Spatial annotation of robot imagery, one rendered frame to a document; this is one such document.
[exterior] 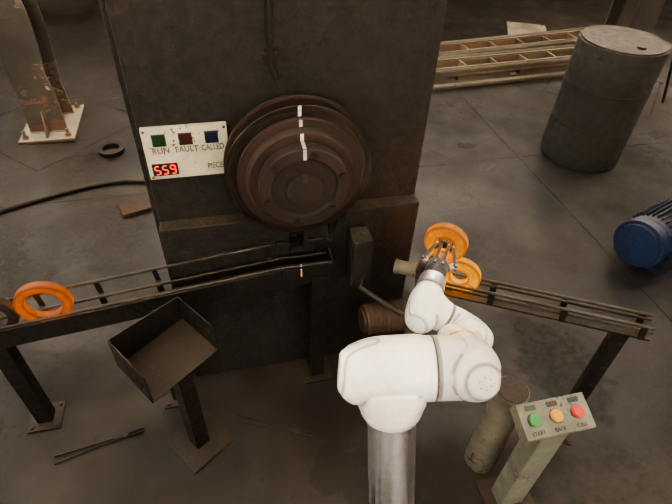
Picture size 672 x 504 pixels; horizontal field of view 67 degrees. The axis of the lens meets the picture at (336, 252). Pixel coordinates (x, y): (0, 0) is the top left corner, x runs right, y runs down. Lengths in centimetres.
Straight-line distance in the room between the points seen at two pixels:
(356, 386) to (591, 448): 168
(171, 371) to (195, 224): 51
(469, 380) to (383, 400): 17
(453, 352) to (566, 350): 184
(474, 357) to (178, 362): 108
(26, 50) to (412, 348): 372
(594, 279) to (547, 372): 81
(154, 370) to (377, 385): 98
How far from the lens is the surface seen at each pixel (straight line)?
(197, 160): 172
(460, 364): 99
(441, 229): 179
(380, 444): 110
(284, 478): 220
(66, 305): 202
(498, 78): 544
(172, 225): 187
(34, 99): 443
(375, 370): 98
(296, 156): 149
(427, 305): 154
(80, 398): 257
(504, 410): 191
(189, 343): 182
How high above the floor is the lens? 201
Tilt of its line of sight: 42 degrees down
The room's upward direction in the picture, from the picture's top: 3 degrees clockwise
